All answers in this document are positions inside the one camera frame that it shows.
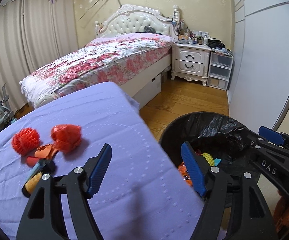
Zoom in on grey desk chair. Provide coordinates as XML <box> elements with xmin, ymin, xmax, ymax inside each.
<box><xmin>0</xmin><ymin>83</ymin><xmax>16</xmax><ymax>130</ymax></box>

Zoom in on orange plastic wrapper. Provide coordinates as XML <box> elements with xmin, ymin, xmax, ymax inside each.
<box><xmin>177</xmin><ymin>162</ymin><xmax>193</xmax><ymax>187</ymax></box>

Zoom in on red black cylinder tube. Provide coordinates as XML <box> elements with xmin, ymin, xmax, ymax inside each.
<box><xmin>31</xmin><ymin>159</ymin><xmax>56</xmax><ymax>174</ymax></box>

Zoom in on clear plastic drawer unit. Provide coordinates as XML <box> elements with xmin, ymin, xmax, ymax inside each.
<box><xmin>207</xmin><ymin>50</ymin><xmax>234</xmax><ymax>90</ymax></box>

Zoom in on black bag trash bin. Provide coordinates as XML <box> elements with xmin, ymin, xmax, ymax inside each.
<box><xmin>159</xmin><ymin>112</ymin><xmax>260</xmax><ymax>181</ymax></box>

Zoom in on white under-bed storage box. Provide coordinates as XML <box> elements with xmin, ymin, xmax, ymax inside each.
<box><xmin>133</xmin><ymin>74</ymin><xmax>161</xmax><ymax>109</ymax></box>

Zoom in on nightstand clutter bottles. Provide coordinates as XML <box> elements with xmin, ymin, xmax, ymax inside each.
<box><xmin>173</xmin><ymin>3</ymin><xmax>234</xmax><ymax>50</ymax></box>

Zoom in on white tufted bed frame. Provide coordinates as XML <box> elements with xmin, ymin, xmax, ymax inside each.
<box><xmin>95</xmin><ymin>4</ymin><xmax>177</xmax><ymax>96</ymax></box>

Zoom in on white sliding wardrobe door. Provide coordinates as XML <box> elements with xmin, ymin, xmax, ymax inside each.
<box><xmin>227</xmin><ymin>0</ymin><xmax>289</xmax><ymax>132</ymax></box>

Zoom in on red plastic bag ball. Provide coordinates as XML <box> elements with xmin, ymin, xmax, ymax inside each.
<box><xmin>51</xmin><ymin>124</ymin><xmax>82</xmax><ymax>154</ymax></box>

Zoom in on white two-drawer nightstand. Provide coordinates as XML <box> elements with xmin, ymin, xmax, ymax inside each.
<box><xmin>171</xmin><ymin>43</ymin><xmax>211</xmax><ymax>87</ymax></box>

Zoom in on floral pink bedspread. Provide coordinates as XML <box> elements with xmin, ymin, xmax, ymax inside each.
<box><xmin>19</xmin><ymin>33</ymin><xmax>175</xmax><ymax>109</ymax></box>

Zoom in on purple table cloth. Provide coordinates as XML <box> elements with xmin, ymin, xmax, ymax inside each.
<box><xmin>0</xmin><ymin>82</ymin><xmax>204</xmax><ymax>239</ymax></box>

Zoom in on red foam fruit net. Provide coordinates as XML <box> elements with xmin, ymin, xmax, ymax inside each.
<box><xmin>11</xmin><ymin>127</ymin><xmax>40</xmax><ymax>156</ymax></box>

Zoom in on beige curtains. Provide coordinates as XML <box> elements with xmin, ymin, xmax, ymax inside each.
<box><xmin>0</xmin><ymin>0</ymin><xmax>78</xmax><ymax>111</ymax></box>

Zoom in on yellow foam fruit net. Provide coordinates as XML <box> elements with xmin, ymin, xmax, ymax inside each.
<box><xmin>201</xmin><ymin>153</ymin><xmax>215</xmax><ymax>166</ymax></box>

